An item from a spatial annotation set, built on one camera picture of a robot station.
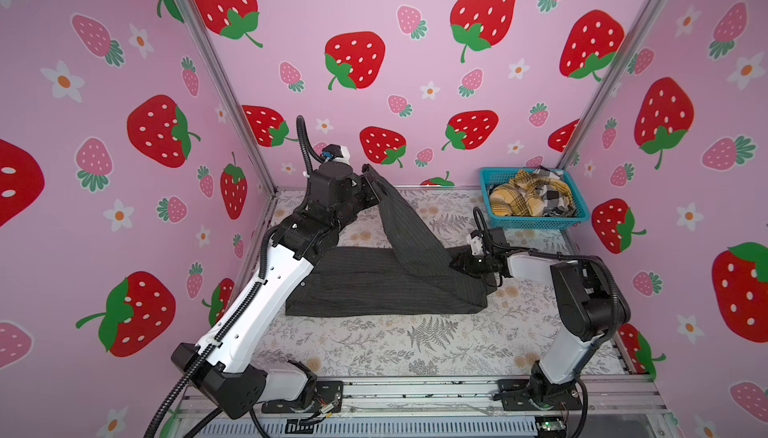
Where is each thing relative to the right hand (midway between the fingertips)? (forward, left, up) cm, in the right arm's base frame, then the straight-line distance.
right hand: (454, 265), depth 97 cm
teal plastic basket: (+21, -34, +8) cm, 41 cm away
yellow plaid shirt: (+27, -23, +8) cm, 36 cm away
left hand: (-4, +22, +40) cm, 46 cm away
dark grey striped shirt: (-6, +14, 0) cm, 15 cm away
